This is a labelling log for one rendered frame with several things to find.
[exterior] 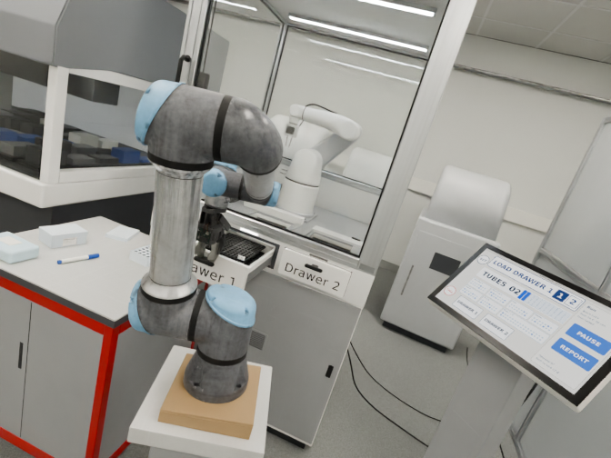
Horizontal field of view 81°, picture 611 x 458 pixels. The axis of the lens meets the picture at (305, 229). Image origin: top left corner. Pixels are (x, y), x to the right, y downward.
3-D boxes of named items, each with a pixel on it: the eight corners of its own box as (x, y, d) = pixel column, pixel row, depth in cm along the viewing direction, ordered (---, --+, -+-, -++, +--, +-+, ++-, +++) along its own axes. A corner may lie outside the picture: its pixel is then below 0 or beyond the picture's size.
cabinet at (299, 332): (309, 460, 166) (365, 310, 144) (125, 368, 185) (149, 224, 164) (344, 352, 256) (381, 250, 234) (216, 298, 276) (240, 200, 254)
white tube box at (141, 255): (146, 267, 135) (147, 258, 134) (128, 259, 137) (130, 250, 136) (168, 259, 147) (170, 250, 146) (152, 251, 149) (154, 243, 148)
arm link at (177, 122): (191, 354, 79) (226, 99, 56) (122, 342, 78) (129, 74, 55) (205, 319, 90) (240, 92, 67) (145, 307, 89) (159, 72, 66)
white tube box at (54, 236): (50, 248, 128) (52, 235, 127) (37, 239, 132) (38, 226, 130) (86, 243, 139) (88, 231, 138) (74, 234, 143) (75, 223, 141)
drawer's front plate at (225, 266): (240, 296, 122) (247, 267, 119) (167, 266, 128) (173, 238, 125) (243, 294, 124) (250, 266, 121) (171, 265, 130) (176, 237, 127)
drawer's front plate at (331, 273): (342, 298, 145) (351, 273, 142) (276, 272, 150) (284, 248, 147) (343, 296, 146) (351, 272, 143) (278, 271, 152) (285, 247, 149)
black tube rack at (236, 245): (239, 276, 132) (243, 261, 131) (197, 260, 136) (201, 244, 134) (262, 260, 153) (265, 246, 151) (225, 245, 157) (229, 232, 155)
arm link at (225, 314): (245, 365, 79) (257, 311, 75) (183, 353, 78) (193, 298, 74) (251, 335, 90) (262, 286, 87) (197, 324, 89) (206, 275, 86)
